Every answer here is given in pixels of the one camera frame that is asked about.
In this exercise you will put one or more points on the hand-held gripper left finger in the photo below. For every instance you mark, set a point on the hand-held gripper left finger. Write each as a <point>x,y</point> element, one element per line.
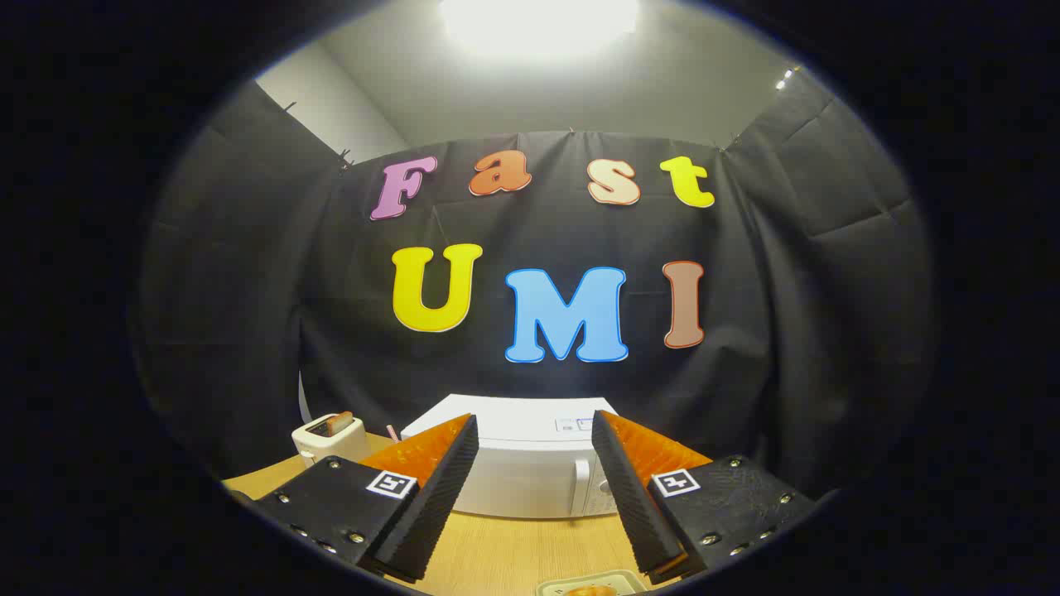
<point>439,505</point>

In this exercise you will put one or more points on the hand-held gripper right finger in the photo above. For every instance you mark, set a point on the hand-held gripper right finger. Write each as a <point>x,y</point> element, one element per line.
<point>629,505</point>

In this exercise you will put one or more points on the white microwave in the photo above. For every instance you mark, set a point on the white microwave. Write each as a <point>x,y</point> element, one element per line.
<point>522,472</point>

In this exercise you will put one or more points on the golden bread bun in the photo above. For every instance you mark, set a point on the golden bread bun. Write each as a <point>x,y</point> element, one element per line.
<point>590,592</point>

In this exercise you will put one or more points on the cream plate with cherry print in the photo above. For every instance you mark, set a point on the cream plate with cherry print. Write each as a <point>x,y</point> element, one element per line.
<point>553,586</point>

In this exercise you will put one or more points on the brown toast slice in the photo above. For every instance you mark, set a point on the brown toast slice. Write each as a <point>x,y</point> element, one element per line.
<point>340,423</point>

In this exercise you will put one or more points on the white toaster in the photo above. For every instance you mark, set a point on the white toaster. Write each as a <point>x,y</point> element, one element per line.
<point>321,439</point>

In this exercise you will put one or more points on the black backdrop cloth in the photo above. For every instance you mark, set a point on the black backdrop cloth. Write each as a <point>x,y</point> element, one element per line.
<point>538,232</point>

